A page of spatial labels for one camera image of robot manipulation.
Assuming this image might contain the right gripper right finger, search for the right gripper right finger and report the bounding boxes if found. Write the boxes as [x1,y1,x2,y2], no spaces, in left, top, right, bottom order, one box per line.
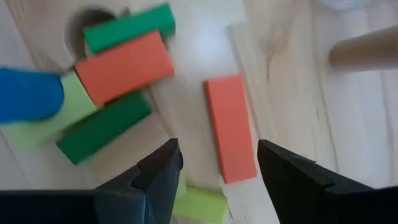
[256,139,336,224]

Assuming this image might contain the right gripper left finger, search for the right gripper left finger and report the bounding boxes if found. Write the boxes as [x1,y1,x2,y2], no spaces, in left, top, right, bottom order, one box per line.
[94,138,185,224]

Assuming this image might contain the coral rectangular block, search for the coral rectangular block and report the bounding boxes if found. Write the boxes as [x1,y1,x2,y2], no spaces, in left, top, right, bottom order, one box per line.
[204,73,258,185]
[74,30,175,107]

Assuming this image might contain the small blue cylinder block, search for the small blue cylinder block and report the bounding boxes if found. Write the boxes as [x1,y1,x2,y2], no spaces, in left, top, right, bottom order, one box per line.
[0,67,65,124]

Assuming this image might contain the natural wood cylinder block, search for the natural wood cylinder block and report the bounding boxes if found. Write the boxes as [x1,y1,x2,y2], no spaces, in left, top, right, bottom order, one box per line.
[328,24,398,72]

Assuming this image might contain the light green arch block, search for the light green arch block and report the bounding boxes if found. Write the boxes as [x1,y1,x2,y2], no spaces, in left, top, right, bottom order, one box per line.
[0,70,99,152]
[172,169,229,224]

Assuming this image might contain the dark green rectangular block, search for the dark green rectangular block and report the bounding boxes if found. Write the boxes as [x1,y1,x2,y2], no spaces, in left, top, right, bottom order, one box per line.
[55,90,154,166]

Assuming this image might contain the natural wood arch block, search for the natural wood arch block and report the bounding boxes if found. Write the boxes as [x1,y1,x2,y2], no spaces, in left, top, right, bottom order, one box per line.
[4,0,125,74]

